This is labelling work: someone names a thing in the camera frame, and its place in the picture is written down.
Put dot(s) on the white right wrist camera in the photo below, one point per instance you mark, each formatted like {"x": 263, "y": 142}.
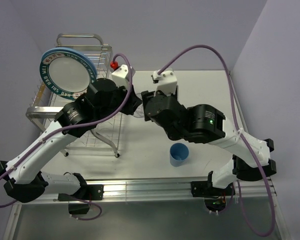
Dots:
{"x": 166, "y": 82}

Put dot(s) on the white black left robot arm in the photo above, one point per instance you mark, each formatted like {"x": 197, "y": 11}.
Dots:
{"x": 25, "y": 180}

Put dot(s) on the white plate green rim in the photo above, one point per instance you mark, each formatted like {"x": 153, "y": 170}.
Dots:
{"x": 66, "y": 75}

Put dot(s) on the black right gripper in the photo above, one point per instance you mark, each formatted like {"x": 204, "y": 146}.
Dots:
{"x": 146, "y": 94}

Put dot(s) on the clear glass tumbler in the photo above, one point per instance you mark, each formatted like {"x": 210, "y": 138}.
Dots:
{"x": 139, "y": 112}

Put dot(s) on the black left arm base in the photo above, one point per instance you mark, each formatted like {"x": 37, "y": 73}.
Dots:
{"x": 81, "y": 203}

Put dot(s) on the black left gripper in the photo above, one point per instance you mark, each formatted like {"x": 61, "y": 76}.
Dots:
{"x": 132, "y": 103}

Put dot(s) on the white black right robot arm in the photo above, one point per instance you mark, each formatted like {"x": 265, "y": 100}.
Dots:
{"x": 204, "y": 124}

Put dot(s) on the blue plastic cup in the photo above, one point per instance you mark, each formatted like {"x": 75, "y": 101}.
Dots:
{"x": 178, "y": 154}

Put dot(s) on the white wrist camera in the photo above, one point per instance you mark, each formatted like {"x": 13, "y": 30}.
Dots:
{"x": 120, "y": 75}
{"x": 166, "y": 82}

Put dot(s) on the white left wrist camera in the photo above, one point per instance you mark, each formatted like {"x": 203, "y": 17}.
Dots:
{"x": 120, "y": 75}

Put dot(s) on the blue plastic plate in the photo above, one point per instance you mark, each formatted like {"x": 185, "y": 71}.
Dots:
{"x": 74, "y": 52}

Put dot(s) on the aluminium rail frame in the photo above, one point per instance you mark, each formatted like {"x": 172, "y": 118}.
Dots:
{"x": 143, "y": 171}

